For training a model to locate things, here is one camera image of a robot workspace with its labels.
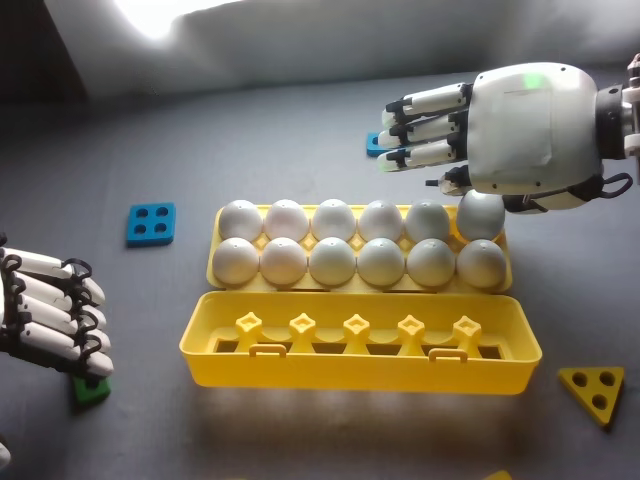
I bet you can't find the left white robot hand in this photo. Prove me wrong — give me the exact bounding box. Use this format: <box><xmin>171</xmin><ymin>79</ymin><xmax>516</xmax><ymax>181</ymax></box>
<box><xmin>0</xmin><ymin>232</ymin><xmax>115</xmax><ymax>469</ymax></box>

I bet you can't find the green two-hole block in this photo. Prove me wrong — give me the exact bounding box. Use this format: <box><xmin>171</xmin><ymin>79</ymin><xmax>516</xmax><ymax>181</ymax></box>
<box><xmin>71</xmin><ymin>374</ymin><xmax>112</xmax><ymax>404</ymax></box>

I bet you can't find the blue four-hole square block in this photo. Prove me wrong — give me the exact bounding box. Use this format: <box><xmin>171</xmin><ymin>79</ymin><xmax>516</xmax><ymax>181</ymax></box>
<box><xmin>125</xmin><ymin>201</ymin><xmax>177</xmax><ymax>249</ymax></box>

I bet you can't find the grey table cloth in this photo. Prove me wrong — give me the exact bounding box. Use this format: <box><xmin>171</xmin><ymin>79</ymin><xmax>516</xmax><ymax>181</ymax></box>
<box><xmin>0</xmin><ymin>69</ymin><xmax>640</xmax><ymax>480</ymax></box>

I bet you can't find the yellow three-hole triangle block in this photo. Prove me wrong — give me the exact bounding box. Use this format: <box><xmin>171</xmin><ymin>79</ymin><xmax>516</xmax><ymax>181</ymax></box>
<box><xmin>557</xmin><ymin>366</ymin><xmax>626</xmax><ymax>431</ymax></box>

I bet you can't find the blue two-hole block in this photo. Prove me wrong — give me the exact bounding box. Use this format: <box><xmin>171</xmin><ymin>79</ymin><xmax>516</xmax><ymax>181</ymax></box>
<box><xmin>365</xmin><ymin>132</ymin><xmax>396</xmax><ymax>159</ymax></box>

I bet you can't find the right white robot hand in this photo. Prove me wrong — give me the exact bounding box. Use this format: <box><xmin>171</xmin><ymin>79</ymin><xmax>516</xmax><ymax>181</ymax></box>
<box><xmin>378</xmin><ymin>62</ymin><xmax>607</xmax><ymax>215</ymax></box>

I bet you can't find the white sheet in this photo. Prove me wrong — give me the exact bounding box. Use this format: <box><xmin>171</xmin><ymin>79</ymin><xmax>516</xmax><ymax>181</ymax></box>
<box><xmin>44</xmin><ymin>0</ymin><xmax>640</xmax><ymax>104</ymax></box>

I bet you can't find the white toy egg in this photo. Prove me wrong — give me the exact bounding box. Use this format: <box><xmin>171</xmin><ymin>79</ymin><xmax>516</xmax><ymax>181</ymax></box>
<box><xmin>308</xmin><ymin>236</ymin><xmax>357</xmax><ymax>286</ymax></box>
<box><xmin>357</xmin><ymin>199</ymin><xmax>404</xmax><ymax>242</ymax></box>
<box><xmin>356</xmin><ymin>237</ymin><xmax>406</xmax><ymax>287</ymax></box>
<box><xmin>455</xmin><ymin>190</ymin><xmax>507</xmax><ymax>241</ymax></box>
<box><xmin>310</xmin><ymin>198</ymin><xmax>358</xmax><ymax>241</ymax></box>
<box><xmin>263</xmin><ymin>199</ymin><xmax>309</xmax><ymax>241</ymax></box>
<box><xmin>407</xmin><ymin>238</ymin><xmax>457</xmax><ymax>288</ymax></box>
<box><xmin>212</xmin><ymin>237</ymin><xmax>261</xmax><ymax>286</ymax></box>
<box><xmin>403</xmin><ymin>200</ymin><xmax>451</xmax><ymax>242</ymax></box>
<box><xmin>456</xmin><ymin>239</ymin><xmax>507</xmax><ymax>289</ymax></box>
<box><xmin>218</xmin><ymin>199</ymin><xmax>265</xmax><ymax>240</ymax></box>
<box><xmin>259</xmin><ymin>237</ymin><xmax>308</xmax><ymax>286</ymax></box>

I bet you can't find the yellow plastic egg carton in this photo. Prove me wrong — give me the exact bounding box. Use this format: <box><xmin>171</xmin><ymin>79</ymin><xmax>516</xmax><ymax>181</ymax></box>
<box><xmin>178</xmin><ymin>202</ymin><xmax>544</xmax><ymax>396</ymax></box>

